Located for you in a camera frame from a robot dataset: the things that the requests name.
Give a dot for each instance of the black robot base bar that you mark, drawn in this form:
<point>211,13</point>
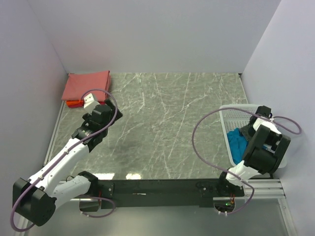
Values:
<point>164,192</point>

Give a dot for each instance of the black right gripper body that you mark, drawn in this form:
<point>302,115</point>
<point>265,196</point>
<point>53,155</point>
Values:
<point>251,129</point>

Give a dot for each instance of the folded salmon pink t shirt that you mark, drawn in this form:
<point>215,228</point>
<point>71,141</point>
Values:
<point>78,84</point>

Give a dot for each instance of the white perforated plastic basket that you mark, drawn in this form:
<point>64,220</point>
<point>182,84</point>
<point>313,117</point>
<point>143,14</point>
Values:
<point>232,119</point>

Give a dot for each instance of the teal blue t shirt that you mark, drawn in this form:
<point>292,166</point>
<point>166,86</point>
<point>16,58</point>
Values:
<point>238,144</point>

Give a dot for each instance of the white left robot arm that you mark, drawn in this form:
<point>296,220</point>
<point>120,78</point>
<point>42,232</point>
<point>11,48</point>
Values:
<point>37,197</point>

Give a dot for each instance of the folded orange t shirt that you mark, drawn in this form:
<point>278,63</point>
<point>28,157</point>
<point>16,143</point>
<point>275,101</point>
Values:
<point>74,103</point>

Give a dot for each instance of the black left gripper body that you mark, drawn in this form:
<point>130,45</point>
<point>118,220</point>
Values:
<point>87,117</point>

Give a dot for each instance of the aluminium extrusion rail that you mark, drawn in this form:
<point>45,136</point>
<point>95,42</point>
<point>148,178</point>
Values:
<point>263,189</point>

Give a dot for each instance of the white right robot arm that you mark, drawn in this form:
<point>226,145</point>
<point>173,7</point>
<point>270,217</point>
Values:
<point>256,148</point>

